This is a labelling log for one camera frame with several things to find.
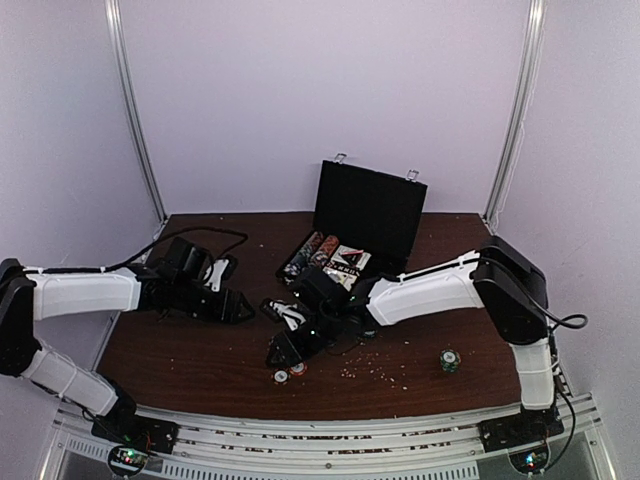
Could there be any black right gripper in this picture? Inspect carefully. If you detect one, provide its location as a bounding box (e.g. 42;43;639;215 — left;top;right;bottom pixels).
266;306;341;366

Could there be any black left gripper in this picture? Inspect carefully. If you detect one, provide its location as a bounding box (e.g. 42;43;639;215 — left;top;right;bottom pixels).
172;278;255;325

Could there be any red poker chip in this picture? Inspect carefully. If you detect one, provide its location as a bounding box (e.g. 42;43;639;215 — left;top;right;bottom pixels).
289;362;307;376

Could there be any brown black 100 chip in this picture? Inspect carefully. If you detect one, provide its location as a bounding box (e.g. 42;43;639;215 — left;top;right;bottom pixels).
272;370;290;385

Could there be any black poker set case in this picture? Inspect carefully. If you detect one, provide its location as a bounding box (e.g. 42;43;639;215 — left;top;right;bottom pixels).
276;154;427;286

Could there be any green poker chip stack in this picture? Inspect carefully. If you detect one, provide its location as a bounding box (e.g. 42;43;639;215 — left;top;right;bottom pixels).
439;349;461;373

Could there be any triangular all-in button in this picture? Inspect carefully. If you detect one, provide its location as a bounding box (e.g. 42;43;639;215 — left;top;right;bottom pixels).
336;245;370;268

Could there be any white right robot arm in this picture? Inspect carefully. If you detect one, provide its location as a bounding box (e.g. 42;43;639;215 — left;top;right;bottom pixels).
261;236;555;442

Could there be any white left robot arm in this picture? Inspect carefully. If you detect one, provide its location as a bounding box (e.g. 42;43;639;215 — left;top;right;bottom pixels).
1;258;255;444

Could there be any blue yellow card deck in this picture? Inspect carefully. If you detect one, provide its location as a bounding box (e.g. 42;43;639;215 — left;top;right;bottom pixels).
323;267;360;291

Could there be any left row of poker chips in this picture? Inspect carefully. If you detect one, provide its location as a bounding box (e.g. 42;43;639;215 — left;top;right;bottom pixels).
283;231;324;283

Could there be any row of poker chips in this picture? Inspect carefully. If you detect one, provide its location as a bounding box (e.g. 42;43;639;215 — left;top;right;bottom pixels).
283;231;324;283
309;235;340;268

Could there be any white card deck box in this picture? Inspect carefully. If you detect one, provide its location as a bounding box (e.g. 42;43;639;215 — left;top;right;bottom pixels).
328;245;371;273

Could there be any right row of poker chips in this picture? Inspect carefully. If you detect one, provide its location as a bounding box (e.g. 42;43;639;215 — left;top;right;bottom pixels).
309;235;340;268

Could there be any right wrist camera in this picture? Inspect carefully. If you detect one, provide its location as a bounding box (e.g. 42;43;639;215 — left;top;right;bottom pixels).
290;266;348;309

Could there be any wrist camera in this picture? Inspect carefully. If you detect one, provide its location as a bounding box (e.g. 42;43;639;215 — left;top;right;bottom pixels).
157;237;238;292
290;266;348;309

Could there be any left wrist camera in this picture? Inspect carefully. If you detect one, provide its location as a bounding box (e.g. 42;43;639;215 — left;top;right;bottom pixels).
157;237;238;292

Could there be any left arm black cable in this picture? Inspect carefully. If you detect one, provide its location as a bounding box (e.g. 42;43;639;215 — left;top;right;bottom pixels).
102;227;250;274

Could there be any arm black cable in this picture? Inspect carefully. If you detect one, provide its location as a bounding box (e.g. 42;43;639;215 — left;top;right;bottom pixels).
102;227;250;274
534;299;590;474

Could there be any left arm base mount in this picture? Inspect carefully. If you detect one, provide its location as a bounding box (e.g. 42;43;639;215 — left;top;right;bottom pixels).
84;379;179;479

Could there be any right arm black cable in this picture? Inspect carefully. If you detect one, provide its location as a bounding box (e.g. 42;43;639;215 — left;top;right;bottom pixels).
534;299;590;474

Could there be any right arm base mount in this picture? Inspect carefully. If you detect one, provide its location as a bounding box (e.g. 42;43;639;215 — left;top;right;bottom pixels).
478;402;564;477

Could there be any left aluminium frame post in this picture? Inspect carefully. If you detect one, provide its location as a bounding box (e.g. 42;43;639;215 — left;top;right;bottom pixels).
104;0;168;223

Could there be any aluminium frame post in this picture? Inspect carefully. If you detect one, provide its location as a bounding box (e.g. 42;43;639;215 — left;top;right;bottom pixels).
104;0;168;223
483;0;548;232

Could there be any right aluminium frame post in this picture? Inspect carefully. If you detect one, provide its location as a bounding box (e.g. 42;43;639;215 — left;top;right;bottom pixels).
483;0;548;232

